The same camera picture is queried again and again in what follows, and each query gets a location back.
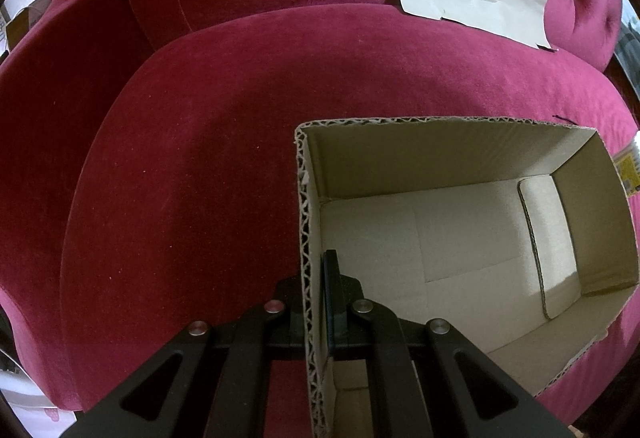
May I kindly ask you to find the red velvet tufted sofa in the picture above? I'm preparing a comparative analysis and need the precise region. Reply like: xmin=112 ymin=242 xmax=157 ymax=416
xmin=1 ymin=0 xmax=639 ymax=437

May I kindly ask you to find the cotton swab tub white lid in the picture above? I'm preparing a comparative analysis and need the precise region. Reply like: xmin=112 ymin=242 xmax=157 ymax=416
xmin=613 ymin=132 xmax=640 ymax=198

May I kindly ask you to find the small brown cardboard box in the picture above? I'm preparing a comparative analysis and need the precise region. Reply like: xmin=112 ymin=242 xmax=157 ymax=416
xmin=6 ymin=0 xmax=52 ymax=50

